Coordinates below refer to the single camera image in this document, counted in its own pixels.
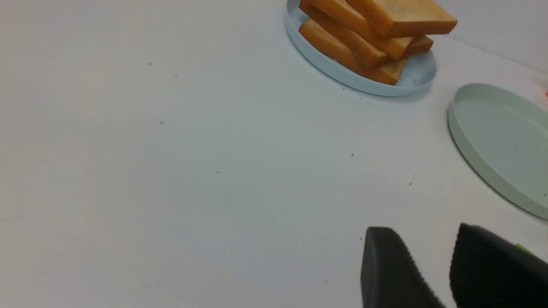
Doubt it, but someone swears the green cube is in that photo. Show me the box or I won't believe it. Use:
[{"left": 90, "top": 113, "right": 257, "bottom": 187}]
[{"left": 515, "top": 243, "right": 535, "bottom": 256}]

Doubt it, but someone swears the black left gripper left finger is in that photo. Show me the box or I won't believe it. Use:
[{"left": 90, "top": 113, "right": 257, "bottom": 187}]
[{"left": 360, "top": 227, "right": 444, "bottom": 308}]

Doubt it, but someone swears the pale green centre plate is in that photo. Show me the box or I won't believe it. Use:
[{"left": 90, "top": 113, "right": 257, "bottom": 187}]
[{"left": 447, "top": 83, "right": 548, "bottom": 220}]

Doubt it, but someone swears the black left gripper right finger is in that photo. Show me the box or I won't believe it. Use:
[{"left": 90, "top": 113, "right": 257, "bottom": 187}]
[{"left": 450, "top": 223, "right": 548, "bottom": 308}]

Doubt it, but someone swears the light blue bread plate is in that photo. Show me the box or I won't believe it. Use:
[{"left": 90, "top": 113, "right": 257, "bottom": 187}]
[{"left": 284, "top": 0, "right": 437, "bottom": 97}]

